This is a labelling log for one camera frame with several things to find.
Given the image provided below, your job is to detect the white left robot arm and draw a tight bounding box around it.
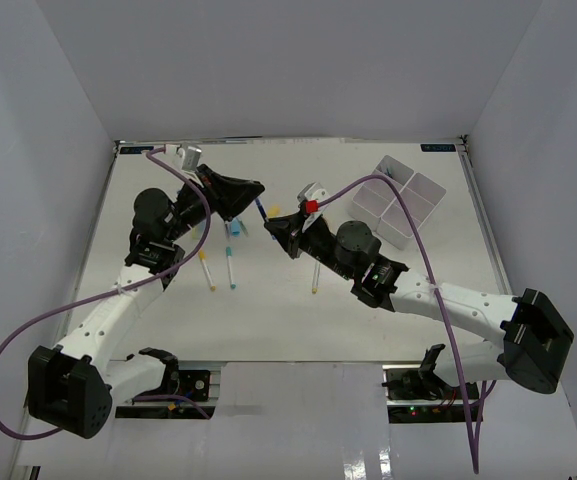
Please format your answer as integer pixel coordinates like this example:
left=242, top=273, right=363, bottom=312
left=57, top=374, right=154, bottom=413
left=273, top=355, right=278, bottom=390
left=27, top=165, right=265, bottom=439

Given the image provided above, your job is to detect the orange tipped white pen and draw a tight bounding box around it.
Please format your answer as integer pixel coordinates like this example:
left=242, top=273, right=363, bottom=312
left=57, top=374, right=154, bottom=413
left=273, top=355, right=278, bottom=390
left=199, top=250, right=217, bottom=292

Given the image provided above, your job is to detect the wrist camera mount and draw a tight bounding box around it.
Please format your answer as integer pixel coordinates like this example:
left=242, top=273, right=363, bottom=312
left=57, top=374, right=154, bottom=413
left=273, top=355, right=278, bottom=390
left=297, top=182, right=329, bottom=232
left=164, top=143, right=203, bottom=173

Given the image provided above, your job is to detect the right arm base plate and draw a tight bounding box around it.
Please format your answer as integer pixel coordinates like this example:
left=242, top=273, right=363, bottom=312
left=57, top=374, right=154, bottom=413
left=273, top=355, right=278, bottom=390
left=382, top=344, right=465, bottom=425

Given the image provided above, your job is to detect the yellow tipped white pen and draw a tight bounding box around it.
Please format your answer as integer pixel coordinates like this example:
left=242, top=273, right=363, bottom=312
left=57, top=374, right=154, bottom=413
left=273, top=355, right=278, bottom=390
left=311, top=262, right=321, bottom=295

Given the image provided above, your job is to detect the light blue marker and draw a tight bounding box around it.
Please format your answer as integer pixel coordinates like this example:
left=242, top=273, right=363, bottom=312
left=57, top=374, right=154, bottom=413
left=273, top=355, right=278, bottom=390
left=225, top=217, right=248, bottom=238

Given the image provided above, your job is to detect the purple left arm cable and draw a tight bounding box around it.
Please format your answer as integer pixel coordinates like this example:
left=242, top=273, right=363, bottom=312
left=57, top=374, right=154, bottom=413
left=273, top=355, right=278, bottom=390
left=0, top=147, right=214, bottom=441

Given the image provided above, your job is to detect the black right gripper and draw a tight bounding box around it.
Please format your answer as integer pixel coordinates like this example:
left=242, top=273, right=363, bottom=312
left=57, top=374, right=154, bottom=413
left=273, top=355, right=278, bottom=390
left=265, top=211, right=355, bottom=282

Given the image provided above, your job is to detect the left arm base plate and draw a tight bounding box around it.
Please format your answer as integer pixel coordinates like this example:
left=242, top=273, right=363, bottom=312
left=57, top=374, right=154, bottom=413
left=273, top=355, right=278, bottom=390
left=115, top=369, right=221, bottom=420

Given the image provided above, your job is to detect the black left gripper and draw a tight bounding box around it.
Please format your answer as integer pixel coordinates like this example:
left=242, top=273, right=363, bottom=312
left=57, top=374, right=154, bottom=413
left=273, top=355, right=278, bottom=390
left=166, top=165, right=266, bottom=243

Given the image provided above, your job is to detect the white divided organizer box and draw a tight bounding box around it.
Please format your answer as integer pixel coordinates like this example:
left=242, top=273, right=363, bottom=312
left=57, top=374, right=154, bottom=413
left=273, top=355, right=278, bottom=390
left=348, top=155, right=446, bottom=250

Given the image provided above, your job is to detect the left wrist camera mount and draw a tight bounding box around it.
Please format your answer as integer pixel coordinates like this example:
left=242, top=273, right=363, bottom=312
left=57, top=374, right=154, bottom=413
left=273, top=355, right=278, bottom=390
left=164, top=143, right=203, bottom=173

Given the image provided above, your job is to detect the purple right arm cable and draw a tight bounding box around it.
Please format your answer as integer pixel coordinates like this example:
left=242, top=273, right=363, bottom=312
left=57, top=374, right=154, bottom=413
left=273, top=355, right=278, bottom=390
left=317, top=174, right=497, bottom=475

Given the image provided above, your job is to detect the blue pen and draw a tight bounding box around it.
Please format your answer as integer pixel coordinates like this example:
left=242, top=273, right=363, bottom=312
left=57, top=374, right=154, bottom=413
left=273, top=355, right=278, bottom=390
left=255, top=198, right=268, bottom=222

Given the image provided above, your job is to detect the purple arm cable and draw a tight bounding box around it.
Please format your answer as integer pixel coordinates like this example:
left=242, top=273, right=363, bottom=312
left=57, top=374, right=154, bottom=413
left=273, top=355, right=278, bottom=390
left=0, top=147, right=214, bottom=441
left=317, top=174, right=497, bottom=475

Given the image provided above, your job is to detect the teal tipped white pen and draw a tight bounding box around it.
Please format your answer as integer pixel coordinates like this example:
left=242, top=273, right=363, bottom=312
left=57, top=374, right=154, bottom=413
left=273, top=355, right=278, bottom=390
left=225, top=246, right=237, bottom=290

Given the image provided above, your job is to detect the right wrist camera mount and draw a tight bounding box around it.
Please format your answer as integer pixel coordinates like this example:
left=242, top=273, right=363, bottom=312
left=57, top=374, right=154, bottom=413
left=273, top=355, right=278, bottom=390
left=297, top=182, right=329, bottom=232

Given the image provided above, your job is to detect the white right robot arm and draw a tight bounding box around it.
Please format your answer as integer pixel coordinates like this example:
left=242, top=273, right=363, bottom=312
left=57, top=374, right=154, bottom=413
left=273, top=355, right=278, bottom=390
left=264, top=213, right=574, bottom=400

